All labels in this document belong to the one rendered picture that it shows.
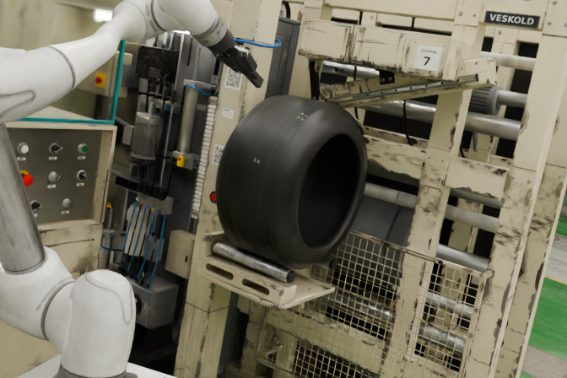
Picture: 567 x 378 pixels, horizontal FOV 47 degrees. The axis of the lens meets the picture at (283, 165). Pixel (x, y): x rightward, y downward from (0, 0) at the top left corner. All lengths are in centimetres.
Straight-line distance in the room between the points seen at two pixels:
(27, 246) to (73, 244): 87
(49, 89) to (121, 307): 55
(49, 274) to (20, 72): 56
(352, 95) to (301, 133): 54
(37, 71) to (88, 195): 126
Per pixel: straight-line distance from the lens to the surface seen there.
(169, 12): 168
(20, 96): 128
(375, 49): 241
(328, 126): 216
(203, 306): 258
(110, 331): 158
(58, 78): 132
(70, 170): 243
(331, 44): 250
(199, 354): 265
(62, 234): 243
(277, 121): 214
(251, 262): 230
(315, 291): 244
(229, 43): 178
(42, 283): 165
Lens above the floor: 159
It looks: 9 degrees down
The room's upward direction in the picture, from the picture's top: 10 degrees clockwise
